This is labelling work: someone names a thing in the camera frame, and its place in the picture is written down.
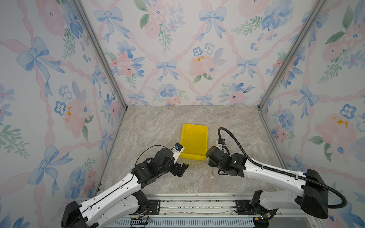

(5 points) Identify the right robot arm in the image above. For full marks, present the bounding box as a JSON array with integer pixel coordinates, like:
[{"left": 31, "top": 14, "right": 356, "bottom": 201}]
[{"left": 206, "top": 146, "right": 329, "bottom": 219}]

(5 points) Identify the right corner aluminium post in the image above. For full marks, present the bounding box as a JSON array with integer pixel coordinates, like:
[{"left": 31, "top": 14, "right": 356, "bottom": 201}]
[{"left": 258, "top": 0, "right": 328, "bottom": 112}]

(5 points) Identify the yellow plastic bin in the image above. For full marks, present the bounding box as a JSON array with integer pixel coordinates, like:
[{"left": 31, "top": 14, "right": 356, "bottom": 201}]
[{"left": 180, "top": 124, "right": 208, "bottom": 161}]

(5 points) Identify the corner aluminium post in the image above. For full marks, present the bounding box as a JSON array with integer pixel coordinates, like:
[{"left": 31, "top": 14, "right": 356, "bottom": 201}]
[
  {"left": 258, "top": 0, "right": 328, "bottom": 112},
  {"left": 70, "top": 0, "right": 127, "bottom": 111}
]

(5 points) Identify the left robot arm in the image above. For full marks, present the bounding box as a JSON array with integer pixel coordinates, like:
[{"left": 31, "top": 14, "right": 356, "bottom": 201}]
[{"left": 60, "top": 143, "right": 189, "bottom": 228}]

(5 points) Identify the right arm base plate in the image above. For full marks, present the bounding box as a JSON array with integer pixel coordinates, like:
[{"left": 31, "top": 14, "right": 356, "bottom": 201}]
[{"left": 233, "top": 199, "right": 256, "bottom": 215}]

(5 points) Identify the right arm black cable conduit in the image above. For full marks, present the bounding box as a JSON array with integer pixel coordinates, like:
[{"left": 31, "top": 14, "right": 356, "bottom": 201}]
[{"left": 218, "top": 127, "right": 348, "bottom": 209}]

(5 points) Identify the left corner aluminium post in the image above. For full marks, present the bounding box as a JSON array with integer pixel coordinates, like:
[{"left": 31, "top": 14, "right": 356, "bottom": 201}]
[{"left": 70, "top": 0, "right": 127, "bottom": 111}]

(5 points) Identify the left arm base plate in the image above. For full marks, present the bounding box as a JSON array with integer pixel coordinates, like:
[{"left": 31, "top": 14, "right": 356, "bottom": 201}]
[{"left": 135, "top": 199, "right": 161, "bottom": 216}]

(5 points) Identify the ventilation grille strip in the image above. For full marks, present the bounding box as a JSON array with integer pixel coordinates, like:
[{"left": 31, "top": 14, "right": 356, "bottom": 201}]
[{"left": 107, "top": 217, "right": 255, "bottom": 228}]

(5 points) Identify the aluminium mounting rail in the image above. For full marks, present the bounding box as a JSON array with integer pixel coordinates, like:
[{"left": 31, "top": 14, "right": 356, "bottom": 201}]
[{"left": 113, "top": 193, "right": 317, "bottom": 220}]

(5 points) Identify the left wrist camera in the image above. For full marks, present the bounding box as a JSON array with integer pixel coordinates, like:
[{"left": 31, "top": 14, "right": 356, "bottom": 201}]
[{"left": 171, "top": 142, "right": 185, "bottom": 162}]

